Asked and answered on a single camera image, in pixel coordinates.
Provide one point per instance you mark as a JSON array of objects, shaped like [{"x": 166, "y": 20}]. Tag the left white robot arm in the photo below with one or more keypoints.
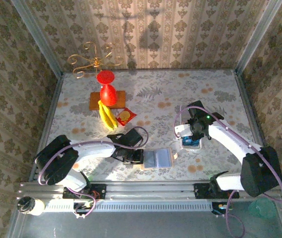
[{"x": 93, "y": 149}]

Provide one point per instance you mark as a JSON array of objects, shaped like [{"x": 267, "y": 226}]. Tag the row of standing credit cards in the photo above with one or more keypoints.
[{"x": 185, "y": 117}]

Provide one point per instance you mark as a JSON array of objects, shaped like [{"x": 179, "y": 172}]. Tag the red snack packet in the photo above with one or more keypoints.
[{"x": 126, "y": 116}]

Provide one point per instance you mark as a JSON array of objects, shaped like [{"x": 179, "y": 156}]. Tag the yellow banana bunch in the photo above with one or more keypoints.
[{"x": 107, "y": 116}]

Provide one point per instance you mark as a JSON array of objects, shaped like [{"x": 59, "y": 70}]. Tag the floral fern print tablecloth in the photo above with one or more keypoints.
[{"x": 155, "y": 86}]

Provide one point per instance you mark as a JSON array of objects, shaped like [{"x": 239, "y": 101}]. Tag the brown wooden board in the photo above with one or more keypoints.
[{"x": 94, "y": 101}]

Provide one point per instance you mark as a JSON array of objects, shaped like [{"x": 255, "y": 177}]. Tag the red goblet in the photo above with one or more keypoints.
[{"x": 108, "y": 95}]

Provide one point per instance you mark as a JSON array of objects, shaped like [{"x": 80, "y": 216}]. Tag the teal plastic cup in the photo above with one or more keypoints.
[{"x": 262, "y": 207}]

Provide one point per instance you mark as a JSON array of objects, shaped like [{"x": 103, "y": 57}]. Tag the white bottle black cap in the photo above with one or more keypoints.
[{"x": 29, "y": 205}]

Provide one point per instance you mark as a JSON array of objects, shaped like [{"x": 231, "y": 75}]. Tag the aluminium mounting rail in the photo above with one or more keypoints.
[{"x": 150, "y": 189}]

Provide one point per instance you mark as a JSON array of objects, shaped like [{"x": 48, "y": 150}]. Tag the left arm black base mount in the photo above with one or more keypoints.
[{"x": 98, "y": 191}]

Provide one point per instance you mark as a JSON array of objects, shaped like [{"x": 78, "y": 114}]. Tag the aluminium table side rail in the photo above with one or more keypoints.
[
  {"x": 253, "y": 124},
  {"x": 47, "y": 124}
]

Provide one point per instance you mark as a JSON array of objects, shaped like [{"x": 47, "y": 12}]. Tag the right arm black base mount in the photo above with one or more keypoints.
[{"x": 201, "y": 191}]

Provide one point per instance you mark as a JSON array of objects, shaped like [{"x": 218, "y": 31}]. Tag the aluminium frame post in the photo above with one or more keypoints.
[
  {"x": 39, "y": 39},
  {"x": 256, "y": 37}
]

